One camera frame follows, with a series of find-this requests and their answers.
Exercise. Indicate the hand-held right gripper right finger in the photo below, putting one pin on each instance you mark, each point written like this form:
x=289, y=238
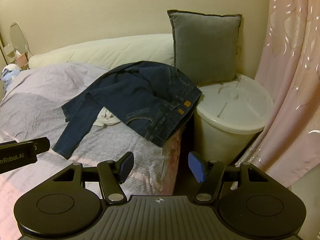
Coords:
x=196, y=166

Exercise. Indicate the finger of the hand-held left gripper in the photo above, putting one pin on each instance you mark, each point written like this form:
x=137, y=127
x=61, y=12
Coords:
x=42, y=144

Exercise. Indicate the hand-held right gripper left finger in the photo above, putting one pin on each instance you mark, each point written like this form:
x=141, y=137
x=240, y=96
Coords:
x=127, y=166

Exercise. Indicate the dark blue denim jeans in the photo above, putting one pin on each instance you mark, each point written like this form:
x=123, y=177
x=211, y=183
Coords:
x=140, y=92

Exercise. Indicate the pink floral bed sheet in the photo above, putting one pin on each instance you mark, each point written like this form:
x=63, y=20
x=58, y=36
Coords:
x=172, y=160

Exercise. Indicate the white round lidded bin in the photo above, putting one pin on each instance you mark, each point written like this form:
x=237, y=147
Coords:
x=225, y=135

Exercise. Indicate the white crumpled garment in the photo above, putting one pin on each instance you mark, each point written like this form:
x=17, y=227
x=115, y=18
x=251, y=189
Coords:
x=105, y=120

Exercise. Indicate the bed with pink cover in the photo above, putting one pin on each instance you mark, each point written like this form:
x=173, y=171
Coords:
x=37, y=92

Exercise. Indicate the blue and white cloth pile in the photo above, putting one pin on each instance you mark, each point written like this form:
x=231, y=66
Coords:
x=10, y=76

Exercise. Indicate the pink tissue box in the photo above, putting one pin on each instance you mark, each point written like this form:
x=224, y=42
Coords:
x=21, y=60

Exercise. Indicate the small clear glass stand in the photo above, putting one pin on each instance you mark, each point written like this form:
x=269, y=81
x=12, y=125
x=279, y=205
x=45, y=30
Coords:
x=8, y=52

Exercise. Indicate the oval mirror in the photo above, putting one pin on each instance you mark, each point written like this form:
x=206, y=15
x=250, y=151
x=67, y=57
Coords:
x=17, y=37

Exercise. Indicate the long white pillow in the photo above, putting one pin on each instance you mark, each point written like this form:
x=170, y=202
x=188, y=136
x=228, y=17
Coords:
x=112, y=52

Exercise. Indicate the grey square cushion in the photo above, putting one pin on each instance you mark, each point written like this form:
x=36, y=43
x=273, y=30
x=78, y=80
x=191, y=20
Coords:
x=205, y=47

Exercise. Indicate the pink patterned curtain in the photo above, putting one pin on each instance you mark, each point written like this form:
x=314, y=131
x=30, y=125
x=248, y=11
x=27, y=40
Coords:
x=287, y=67

